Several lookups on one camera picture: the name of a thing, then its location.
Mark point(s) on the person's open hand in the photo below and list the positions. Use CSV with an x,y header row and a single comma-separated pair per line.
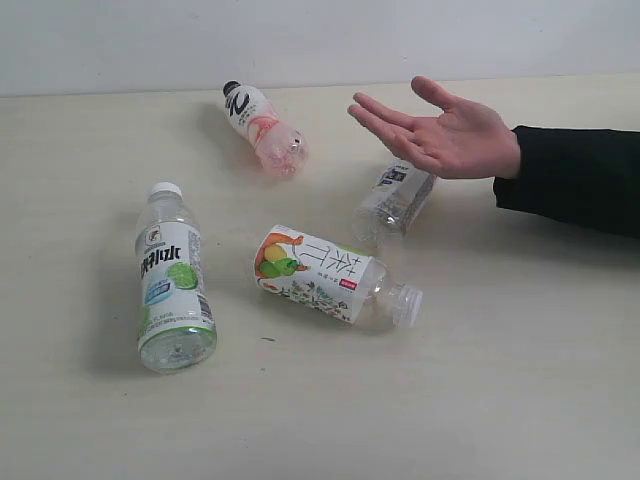
x,y
468,140

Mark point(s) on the pink peach drink bottle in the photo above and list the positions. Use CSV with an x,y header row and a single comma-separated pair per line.
x,y
280,148

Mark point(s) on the clear bottle dark label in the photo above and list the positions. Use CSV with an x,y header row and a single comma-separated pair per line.
x,y
391,206

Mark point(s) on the lime sports drink bottle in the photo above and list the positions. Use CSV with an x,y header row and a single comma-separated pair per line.
x,y
176,329

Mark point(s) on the black sleeved forearm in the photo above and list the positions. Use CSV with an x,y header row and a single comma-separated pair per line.
x,y
588,178

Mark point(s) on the tea bottle fruit label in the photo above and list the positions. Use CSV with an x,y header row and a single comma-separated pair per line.
x,y
343,283

